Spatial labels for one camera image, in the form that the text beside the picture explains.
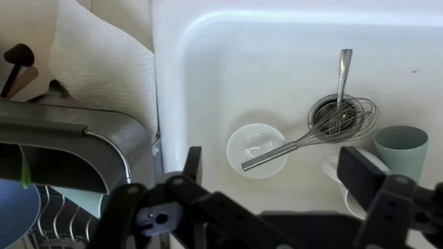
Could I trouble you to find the metal sink drain strainer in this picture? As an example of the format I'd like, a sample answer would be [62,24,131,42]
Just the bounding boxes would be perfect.
[306,93,365,140]

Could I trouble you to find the wooden kitchen utensil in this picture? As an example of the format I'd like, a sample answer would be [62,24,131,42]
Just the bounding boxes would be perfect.
[5,65,40,101]

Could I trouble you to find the white ceramic cup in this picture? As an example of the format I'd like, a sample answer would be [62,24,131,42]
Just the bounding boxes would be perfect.
[320,147,393,222]

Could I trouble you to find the metal spoon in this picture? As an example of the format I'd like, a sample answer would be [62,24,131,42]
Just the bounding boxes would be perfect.
[335,47,354,110]

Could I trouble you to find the metal wire whisk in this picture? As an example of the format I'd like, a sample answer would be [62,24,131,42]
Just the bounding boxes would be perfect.
[239,97,381,173]

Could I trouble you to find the teal plastic cup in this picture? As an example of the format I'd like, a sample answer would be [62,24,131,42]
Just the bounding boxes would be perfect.
[372,125,429,184]

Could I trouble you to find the white paper towel sheet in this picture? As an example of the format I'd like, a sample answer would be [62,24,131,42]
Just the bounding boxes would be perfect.
[47,0,160,140]

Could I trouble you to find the black kitchen utensil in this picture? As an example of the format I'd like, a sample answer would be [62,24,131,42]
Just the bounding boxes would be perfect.
[0,43,36,100]

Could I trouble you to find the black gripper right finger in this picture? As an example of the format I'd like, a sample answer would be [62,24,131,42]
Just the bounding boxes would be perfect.
[336,146,443,249]

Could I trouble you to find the grey dish rack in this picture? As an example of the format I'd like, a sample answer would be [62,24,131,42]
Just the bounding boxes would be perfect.
[0,92,156,249]

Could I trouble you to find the blue bowl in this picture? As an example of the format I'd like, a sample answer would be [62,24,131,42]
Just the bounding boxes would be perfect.
[0,179,43,249]

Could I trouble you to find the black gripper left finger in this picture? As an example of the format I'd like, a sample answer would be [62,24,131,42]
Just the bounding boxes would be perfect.
[91,146,296,249]

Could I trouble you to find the white kitchen sink basin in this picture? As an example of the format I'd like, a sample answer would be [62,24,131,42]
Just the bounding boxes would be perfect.
[151,0,443,249]

